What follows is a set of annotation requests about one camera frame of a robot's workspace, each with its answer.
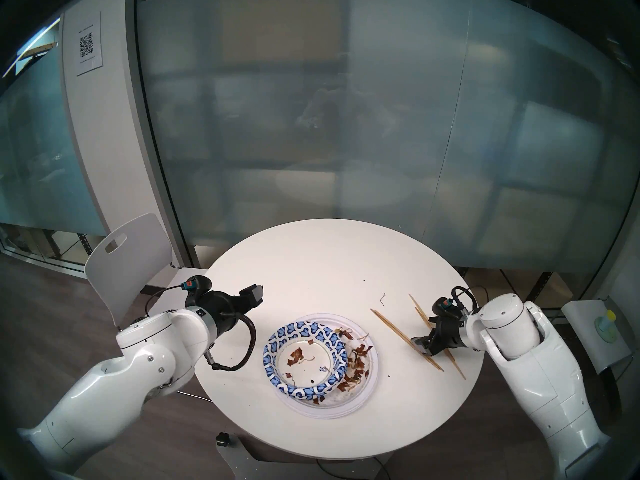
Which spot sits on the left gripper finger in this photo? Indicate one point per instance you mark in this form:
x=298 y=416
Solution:
x=251 y=295

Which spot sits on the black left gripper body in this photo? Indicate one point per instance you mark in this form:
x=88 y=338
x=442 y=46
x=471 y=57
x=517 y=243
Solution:
x=222 y=306

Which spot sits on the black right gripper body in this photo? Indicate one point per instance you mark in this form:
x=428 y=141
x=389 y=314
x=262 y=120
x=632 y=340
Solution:
x=447 y=334

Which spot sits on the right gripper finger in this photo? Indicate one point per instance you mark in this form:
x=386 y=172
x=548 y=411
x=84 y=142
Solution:
x=419 y=345

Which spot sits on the wooden chopsticks pair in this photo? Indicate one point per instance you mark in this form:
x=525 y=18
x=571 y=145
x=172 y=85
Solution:
x=457 y=366
x=400 y=332
x=420 y=309

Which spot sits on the wooden chopstick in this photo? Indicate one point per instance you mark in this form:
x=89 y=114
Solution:
x=395 y=330

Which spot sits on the blue patterned bowl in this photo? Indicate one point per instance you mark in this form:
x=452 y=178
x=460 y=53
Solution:
x=280 y=336
x=344 y=376

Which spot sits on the white paper plate with leftovers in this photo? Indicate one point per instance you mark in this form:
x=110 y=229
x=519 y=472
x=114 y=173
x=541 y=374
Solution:
x=370 y=374

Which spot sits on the mixed brown leftover strips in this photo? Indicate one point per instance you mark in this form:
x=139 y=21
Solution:
x=357 y=359

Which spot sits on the brown leafy scrap pieces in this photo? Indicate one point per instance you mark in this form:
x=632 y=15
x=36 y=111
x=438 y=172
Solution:
x=297 y=355

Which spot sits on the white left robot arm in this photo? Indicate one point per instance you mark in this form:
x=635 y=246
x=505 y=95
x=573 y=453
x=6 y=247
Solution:
x=125 y=374

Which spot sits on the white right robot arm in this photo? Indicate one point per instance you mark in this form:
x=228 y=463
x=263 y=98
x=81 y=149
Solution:
x=540 y=374

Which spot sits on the black star knob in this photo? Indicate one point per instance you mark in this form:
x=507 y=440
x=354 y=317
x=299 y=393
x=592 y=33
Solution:
x=222 y=439

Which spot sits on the grey chair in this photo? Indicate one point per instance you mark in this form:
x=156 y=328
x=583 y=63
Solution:
x=587 y=329

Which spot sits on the yellow capped green bottle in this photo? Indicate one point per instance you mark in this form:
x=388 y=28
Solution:
x=606 y=329

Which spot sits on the white QR code sign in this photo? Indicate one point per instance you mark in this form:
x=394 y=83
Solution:
x=89 y=64

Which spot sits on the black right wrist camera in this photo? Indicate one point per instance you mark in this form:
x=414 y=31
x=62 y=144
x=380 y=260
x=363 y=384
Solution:
x=446 y=306

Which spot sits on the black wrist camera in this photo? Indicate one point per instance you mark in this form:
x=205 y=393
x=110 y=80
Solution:
x=446 y=306
x=195 y=286

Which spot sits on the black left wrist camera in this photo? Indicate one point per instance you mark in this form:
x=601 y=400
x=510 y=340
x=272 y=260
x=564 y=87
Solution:
x=195 y=286

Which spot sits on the black perforated shelf post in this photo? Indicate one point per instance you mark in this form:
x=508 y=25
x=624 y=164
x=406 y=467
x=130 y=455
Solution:
x=542 y=281
x=86 y=249

